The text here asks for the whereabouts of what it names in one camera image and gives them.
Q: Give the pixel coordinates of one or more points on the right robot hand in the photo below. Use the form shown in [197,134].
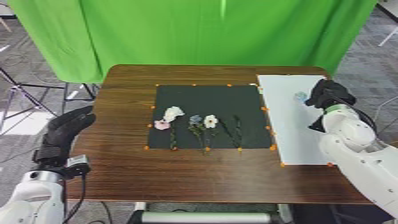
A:
[328,93]

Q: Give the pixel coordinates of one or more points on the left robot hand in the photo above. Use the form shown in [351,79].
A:
[67,128]

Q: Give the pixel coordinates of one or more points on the blue flower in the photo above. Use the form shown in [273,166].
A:
[300,96]
[195,120]

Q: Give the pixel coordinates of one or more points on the pink flower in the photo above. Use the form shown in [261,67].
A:
[159,125]

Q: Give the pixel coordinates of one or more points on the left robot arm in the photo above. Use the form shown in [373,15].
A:
[35,196]

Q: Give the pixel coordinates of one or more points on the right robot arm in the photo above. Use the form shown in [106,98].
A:
[355,143]

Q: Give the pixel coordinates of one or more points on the black tripod stand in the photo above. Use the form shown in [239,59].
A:
[26,98]

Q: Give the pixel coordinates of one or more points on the white sheet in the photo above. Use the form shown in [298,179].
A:
[289,133]

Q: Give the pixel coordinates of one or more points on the dark mat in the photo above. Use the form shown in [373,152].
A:
[223,100]

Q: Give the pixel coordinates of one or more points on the white flower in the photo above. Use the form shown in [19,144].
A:
[209,121]
[172,113]

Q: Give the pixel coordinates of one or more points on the pale grey bar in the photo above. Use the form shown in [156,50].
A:
[204,216]

